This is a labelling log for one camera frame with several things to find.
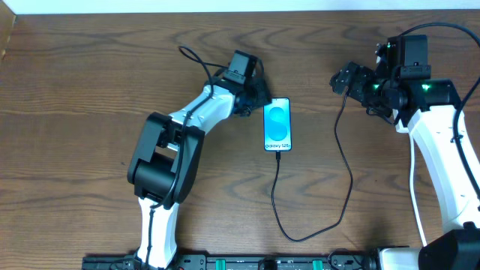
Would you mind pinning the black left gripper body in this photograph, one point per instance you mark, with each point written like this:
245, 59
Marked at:
259, 94

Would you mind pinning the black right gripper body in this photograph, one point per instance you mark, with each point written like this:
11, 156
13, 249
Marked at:
352, 82

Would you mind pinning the blue Galaxy smartphone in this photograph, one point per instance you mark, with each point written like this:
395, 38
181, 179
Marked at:
277, 125

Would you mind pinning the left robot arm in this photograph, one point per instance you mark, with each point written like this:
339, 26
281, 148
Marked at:
165, 161

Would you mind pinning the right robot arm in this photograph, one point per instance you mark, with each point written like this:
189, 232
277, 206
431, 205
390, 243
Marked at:
401, 88

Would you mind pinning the cardboard side panel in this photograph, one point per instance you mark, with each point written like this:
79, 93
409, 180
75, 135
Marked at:
7, 20

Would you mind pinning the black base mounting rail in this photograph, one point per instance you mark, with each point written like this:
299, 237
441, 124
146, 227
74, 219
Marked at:
336, 260

